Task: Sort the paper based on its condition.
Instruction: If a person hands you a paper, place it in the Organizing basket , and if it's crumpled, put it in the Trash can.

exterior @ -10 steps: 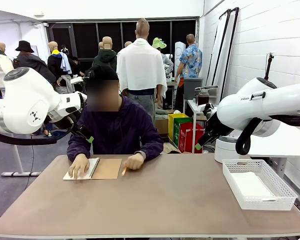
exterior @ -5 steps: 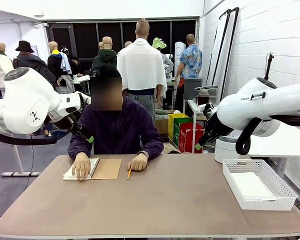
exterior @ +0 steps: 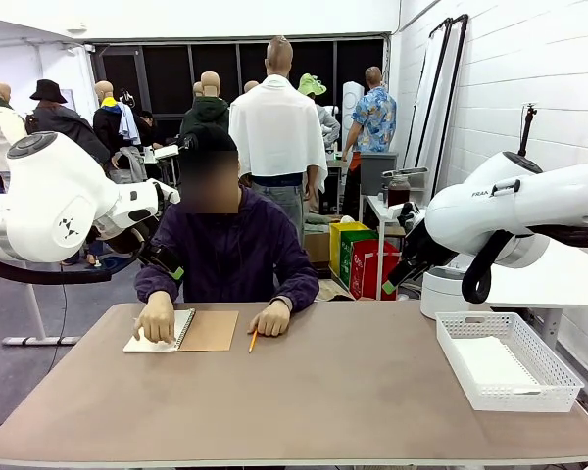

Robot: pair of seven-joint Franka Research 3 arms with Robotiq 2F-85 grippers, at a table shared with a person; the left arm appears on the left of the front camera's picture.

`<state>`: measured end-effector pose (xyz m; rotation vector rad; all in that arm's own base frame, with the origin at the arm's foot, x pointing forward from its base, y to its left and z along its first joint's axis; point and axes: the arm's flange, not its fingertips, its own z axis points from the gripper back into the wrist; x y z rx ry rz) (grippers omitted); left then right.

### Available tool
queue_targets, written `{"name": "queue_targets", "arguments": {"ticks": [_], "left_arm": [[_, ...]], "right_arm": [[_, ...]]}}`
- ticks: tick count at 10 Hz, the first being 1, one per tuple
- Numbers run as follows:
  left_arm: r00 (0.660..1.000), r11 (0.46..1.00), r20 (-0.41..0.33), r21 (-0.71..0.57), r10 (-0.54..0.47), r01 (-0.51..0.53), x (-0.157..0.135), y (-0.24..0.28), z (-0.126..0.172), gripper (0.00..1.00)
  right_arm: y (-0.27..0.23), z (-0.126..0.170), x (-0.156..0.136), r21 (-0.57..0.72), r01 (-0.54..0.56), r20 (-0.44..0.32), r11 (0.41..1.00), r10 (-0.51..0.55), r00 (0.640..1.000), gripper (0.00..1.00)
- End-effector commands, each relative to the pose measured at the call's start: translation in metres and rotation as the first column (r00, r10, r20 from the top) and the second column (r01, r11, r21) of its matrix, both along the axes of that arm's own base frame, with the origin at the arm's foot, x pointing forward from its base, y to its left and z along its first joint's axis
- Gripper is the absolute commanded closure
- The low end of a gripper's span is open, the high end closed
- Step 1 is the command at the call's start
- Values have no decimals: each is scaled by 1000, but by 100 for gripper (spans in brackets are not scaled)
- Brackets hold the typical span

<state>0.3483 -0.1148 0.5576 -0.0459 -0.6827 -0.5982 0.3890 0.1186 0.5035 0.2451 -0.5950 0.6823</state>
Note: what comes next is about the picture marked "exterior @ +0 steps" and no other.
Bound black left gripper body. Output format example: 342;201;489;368
135;237;171;269

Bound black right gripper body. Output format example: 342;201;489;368
396;222;435;280

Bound spiral notebook brown cover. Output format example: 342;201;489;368
122;307;240;354

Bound white paper sheet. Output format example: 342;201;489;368
453;335;543;396

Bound person right forearm purple sleeve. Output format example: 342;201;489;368
134;263;182;305

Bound person left forearm purple sleeve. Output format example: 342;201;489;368
271;263;320;314

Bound person right hand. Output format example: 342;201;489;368
132;290;176;345

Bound person left hand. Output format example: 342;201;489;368
247;299;292;338

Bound red paper bag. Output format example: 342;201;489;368
348;238;401;301

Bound green paper bag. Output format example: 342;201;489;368
339;229;379;295

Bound person purple jacket torso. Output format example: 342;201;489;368
134;188;320;314

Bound jar of brown liquid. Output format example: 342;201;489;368
386;173;412;207

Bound yellow paper bag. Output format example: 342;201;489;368
328;220;371;290

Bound brown cardboard box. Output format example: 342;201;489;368
303;229;332;268

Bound person blurred head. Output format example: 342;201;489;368
178;149;241;215

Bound grey bin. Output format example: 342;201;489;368
360;151;399;197

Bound background person dark clothes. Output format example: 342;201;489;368
138;110;167;149

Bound person black cap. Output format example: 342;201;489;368
179;124;239;158

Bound mannequin black jacket yellow collar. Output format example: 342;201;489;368
91;80;153;185

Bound mannequin in floral blue shirt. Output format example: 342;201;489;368
341;66;398;221

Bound white desk leg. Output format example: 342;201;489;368
2;283;82;347

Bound white side table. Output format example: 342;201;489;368
484;244;588;353

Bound mannequin in dark green hoodie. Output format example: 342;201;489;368
179;70;230;143

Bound black framed white panel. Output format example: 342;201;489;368
435;13;470;175
404;17;455;170

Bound mannequin with black hat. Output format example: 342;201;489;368
24;78;112;163

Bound tall white cylinder appliance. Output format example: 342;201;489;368
341;80;367;133

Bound black tripod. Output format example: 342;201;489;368
517;102;540;157

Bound white plastic lattice basket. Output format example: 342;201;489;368
435;311;585;413

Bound mannequin draped in white cloth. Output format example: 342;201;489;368
228;35;329;241

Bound mannequin with green hat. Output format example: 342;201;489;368
297;72;342;148

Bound mannequin in cream jacket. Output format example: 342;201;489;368
0;81;28;195

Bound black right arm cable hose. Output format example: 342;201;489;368
462;225;588;305

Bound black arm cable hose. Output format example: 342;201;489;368
462;225;588;305
0;214;148;286

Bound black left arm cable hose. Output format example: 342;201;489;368
0;214;148;286

